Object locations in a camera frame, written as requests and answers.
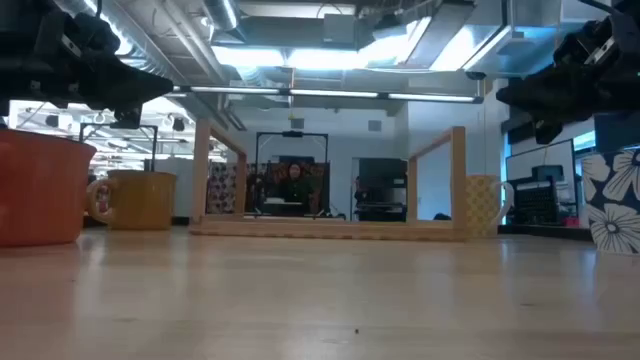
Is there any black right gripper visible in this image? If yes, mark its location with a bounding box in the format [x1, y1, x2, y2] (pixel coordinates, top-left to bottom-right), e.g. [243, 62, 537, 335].
[496, 0, 640, 147]

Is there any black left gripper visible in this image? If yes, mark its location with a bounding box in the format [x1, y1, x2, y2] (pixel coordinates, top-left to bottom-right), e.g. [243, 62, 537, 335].
[0, 0, 174, 130]

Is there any navy white floral mug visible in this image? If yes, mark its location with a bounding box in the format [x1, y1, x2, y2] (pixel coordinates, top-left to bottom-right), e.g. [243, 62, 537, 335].
[581, 148, 640, 256]

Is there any cream yellow patterned mug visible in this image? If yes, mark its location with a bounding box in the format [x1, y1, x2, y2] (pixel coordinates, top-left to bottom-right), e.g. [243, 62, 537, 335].
[465, 174, 515, 239]

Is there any black shelf unit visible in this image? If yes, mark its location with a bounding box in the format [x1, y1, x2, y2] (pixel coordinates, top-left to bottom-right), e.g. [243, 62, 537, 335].
[513, 178, 575, 226]

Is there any amber yellow mug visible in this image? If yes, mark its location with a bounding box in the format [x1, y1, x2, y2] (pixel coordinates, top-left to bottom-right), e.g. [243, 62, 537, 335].
[85, 169, 178, 232]

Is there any ceiling light tube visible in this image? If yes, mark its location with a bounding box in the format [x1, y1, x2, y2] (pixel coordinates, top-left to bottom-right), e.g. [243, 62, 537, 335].
[288, 88, 380, 100]
[386, 92, 477, 104]
[188, 85, 282, 97]

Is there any orange ceramic mug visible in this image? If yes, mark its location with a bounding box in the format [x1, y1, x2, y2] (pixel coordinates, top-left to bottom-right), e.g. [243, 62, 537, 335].
[0, 127, 98, 249]

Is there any patterned cloth backdrop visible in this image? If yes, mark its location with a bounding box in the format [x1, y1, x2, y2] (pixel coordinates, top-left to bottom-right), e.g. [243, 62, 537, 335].
[207, 160, 331, 216]

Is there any dark cabinet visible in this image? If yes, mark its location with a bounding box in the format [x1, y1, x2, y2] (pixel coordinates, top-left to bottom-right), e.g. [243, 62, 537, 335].
[357, 157, 409, 223]

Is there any person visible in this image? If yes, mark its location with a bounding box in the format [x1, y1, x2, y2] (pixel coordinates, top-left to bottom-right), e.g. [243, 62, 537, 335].
[277, 160, 317, 211]

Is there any wooden slatted mug rack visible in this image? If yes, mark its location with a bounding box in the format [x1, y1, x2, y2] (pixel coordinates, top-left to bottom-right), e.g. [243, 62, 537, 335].
[188, 118, 469, 243]

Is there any corrugated silver air duct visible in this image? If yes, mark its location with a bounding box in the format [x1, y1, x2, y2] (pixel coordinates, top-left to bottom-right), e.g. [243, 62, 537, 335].
[59, 0, 191, 89]

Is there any rectangular metal air duct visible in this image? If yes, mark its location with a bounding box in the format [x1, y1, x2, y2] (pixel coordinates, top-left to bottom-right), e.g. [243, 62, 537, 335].
[399, 0, 514, 72]

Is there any black metal rig frame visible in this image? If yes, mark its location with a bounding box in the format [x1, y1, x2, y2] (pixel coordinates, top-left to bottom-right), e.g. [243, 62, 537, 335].
[254, 130, 330, 217]

